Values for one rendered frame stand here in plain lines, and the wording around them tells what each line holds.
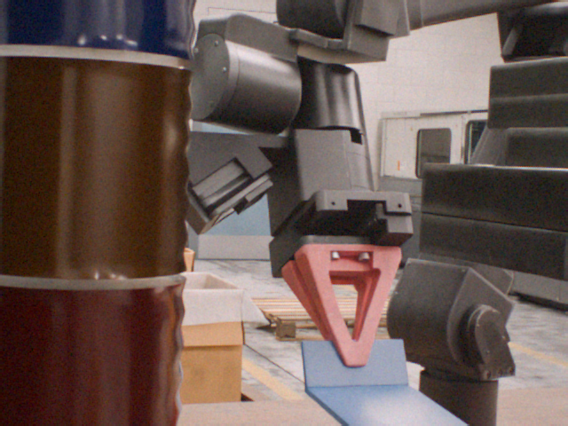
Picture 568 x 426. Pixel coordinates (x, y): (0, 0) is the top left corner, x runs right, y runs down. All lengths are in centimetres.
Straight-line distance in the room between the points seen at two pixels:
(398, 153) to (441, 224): 1121
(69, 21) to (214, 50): 53
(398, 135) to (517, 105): 1122
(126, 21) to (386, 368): 54
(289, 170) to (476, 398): 25
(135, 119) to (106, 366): 4
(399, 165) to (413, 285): 1074
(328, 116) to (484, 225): 33
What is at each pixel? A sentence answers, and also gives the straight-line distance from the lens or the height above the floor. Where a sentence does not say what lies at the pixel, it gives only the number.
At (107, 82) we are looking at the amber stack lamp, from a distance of 17.
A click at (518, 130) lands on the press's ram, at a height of 115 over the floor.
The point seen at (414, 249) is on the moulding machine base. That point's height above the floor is 24.
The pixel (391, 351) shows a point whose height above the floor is 102.
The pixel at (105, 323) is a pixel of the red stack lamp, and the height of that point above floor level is 111.
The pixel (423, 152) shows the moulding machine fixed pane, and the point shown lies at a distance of 1107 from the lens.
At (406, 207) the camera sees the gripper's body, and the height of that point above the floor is 111.
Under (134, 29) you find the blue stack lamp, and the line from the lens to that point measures 17.
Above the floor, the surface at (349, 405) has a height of 100.
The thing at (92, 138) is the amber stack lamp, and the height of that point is 114.
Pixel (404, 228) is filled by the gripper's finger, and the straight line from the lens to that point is 68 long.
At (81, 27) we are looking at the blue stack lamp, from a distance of 17.
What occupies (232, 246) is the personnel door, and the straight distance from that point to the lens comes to 1160.
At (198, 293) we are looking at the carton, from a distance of 392.
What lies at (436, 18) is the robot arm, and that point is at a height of 125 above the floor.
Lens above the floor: 114
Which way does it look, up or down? 3 degrees down
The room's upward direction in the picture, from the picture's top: 2 degrees clockwise
